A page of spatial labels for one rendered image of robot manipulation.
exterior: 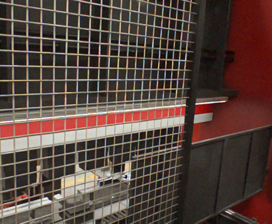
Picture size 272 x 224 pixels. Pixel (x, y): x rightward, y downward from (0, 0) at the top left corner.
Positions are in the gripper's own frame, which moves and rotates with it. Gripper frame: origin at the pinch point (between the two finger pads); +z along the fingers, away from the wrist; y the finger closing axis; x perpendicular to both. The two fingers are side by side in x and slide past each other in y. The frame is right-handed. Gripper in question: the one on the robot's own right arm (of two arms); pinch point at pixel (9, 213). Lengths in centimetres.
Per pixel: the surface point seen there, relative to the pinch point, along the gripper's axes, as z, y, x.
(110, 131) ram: -43, 62, 33
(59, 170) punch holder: -28, 53, 3
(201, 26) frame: -73, 140, -6
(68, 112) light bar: -55, 79, -7
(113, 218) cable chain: -9, 85, 4
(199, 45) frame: -68, 138, -6
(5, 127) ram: -52, 54, -21
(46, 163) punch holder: -33, 50, -2
